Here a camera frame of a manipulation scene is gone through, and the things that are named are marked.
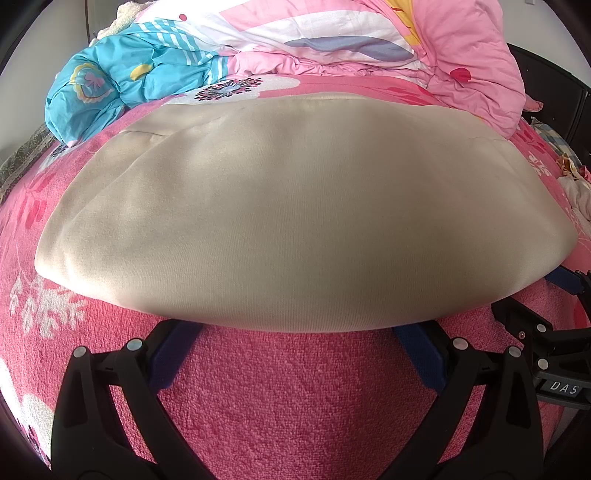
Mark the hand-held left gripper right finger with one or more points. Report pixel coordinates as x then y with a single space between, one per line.
420 357

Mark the cream zip jacket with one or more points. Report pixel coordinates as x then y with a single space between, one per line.
300 221

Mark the white fleece blanket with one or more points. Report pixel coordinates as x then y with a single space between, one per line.
115 21

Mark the dark patterned cloth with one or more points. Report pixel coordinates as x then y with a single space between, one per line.
23 157

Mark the pink pillow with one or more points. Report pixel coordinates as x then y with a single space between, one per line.
532 104

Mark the checkered cloth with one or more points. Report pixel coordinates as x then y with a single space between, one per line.
556 143

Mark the pink and blue printed quilt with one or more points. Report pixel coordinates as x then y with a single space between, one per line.
277 37

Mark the pink floral bed blanket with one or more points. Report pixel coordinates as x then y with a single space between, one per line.
295 406

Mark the dark headboard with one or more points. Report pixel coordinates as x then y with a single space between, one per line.
554 78

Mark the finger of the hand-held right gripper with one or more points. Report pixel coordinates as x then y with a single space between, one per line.
531 332
570 279

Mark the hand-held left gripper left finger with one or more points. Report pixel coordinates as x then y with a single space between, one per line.
168 360

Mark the white crumpled garment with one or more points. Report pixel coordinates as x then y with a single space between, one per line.
577 198

